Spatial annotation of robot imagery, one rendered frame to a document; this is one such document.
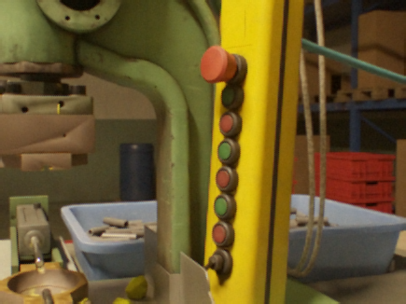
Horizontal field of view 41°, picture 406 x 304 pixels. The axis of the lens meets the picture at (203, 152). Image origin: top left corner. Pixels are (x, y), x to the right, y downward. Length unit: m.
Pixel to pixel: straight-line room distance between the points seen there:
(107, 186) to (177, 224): 8.38
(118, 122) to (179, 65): 8.35
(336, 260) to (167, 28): 0.52
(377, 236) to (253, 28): 0.52
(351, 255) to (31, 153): 0.62
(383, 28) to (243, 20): 6.32
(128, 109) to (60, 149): 8.48
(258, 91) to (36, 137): 0.23
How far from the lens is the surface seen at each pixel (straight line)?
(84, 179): 8.93
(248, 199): 0.58
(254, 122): 0.58
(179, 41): 0.64
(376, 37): 6.85
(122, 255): 0.82
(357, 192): 4.36
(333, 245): 0.96
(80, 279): 0.64
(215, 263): 0.60
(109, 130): 8.95
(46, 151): 0.54
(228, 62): 0.57
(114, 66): 0.60
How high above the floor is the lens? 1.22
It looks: 3 degrees down
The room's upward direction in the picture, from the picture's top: straight up
